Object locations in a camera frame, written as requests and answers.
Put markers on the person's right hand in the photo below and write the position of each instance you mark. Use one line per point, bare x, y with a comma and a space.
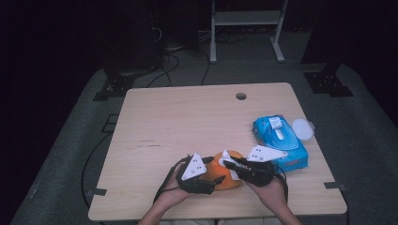
270, 193

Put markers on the white wet wipe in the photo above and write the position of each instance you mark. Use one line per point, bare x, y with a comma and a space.
225, 155

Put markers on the white metal stand frame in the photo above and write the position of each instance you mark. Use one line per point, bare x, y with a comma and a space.
244, 18

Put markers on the orange plush toy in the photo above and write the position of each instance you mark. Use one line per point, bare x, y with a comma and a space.
219, 176

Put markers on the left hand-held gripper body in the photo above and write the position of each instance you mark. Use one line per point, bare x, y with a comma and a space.
197, 186

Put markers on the blue wet wipes pack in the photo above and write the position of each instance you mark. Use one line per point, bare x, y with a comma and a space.
291, 162

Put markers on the person's left hand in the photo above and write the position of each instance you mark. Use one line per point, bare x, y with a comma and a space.
173, 195

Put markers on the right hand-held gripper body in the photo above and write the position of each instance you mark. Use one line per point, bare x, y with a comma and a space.
258, 175

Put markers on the white oval plastic lid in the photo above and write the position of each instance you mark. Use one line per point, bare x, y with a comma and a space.
303, 128

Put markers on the black stand base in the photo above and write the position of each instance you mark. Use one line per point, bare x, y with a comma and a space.
117, 86
328, 82

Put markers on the grey tape strip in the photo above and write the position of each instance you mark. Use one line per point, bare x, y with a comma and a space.
97, 192
334, 185

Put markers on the black floor frame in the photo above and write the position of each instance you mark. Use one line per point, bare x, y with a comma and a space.
110, 123

